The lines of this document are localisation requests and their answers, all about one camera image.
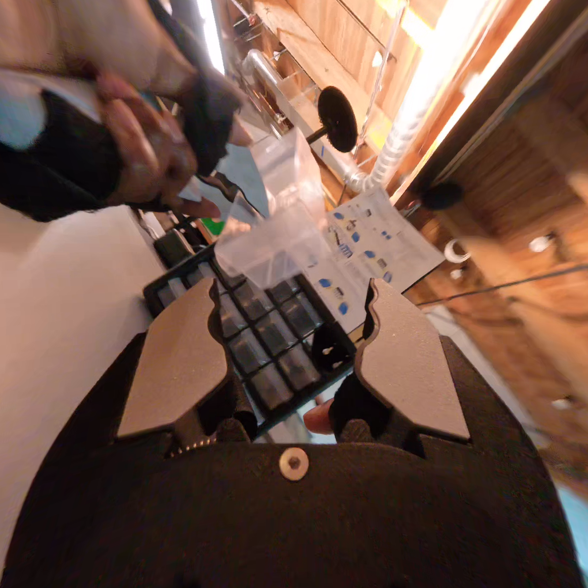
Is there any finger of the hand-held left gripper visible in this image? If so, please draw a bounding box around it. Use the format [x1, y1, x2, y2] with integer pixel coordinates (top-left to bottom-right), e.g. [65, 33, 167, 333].
[179, 177, 244, 220]
[213, 142, 273, 219]

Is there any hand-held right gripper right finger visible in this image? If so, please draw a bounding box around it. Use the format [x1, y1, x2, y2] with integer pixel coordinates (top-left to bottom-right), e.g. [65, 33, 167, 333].
[332, 277, 471, 441]

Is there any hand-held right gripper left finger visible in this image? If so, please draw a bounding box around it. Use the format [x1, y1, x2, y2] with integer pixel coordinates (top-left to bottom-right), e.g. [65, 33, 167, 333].
[117, 277, 252, 439]

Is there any clear plastic drawer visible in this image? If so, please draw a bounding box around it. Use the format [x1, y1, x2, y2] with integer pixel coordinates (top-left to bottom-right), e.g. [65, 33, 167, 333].
[215, 128, 334, 291]

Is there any black drawer cabinet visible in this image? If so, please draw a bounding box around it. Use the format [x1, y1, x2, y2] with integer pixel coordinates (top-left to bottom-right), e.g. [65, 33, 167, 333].
[143, 243, 358, 437]

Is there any person's left forearm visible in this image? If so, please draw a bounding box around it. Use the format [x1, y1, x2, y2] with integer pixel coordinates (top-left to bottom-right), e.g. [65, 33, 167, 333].
[0, 89, 124, 224]

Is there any set of clear drawers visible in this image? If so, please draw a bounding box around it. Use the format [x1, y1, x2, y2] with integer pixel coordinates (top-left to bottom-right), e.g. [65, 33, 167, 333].
[158, 262, 324, 412]

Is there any person's left hand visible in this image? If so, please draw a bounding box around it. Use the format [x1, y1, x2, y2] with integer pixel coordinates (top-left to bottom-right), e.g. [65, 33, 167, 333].
[94, 69, 222, 219]

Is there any person's right hand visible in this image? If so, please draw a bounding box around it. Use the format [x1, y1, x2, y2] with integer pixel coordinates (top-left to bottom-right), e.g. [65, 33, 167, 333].
[303, 399, 335, 435]

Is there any dark small box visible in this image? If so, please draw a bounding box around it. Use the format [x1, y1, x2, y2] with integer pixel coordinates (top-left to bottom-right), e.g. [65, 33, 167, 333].
[154, 229, 196, 267]

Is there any black round object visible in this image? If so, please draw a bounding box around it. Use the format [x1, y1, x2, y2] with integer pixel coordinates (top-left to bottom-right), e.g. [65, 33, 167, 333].
[420, 181, 465, 212]
[307, 86, 359, 153]

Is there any instruction sheet with blue drawings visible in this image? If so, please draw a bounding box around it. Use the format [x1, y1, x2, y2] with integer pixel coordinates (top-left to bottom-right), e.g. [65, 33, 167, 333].
[317, 186, 446, 334]

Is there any black cable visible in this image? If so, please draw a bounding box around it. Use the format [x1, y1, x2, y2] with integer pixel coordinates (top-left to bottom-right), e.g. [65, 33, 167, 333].
[416, 264, 588, 307]

